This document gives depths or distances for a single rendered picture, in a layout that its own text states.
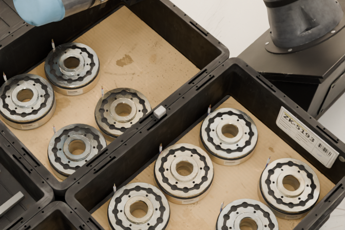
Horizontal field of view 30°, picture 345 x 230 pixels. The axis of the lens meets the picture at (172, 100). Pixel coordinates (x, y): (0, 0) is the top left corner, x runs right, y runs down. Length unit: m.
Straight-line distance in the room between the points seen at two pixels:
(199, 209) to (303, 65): 0.33
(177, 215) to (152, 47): 0.35
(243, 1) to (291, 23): 0.29
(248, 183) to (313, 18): 0.35
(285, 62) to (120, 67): 0.32
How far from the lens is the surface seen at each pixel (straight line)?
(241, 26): 1.49
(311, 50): 1.25
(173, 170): 1.10
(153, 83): 1.23
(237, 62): 1.15
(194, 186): 1.10
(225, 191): 1.13
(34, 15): 0.98
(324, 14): 1.28
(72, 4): 0.99
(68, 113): 1.20
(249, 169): 1.16
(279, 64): 1.25
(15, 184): 1.15
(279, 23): 1.29
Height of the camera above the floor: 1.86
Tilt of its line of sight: 58 degrees down
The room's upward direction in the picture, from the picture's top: 5 degrees clockwise
